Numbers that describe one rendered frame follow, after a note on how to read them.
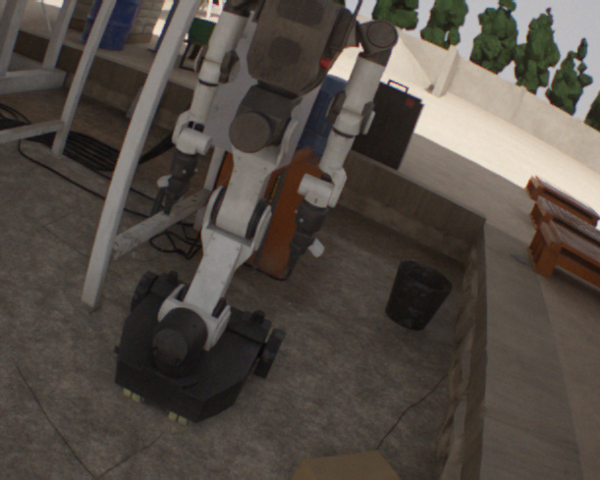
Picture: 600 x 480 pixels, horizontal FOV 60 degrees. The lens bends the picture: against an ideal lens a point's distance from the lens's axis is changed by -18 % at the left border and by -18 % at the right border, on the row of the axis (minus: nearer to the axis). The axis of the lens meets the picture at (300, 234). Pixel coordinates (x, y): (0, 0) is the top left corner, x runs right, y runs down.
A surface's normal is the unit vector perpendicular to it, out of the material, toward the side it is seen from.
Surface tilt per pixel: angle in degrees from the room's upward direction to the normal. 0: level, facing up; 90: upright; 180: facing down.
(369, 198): 90
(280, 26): 105
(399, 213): 90
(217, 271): 60
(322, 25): 90
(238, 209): 86
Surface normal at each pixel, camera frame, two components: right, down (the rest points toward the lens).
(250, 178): -0.22, 0.44
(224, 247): 0.04, -0.18
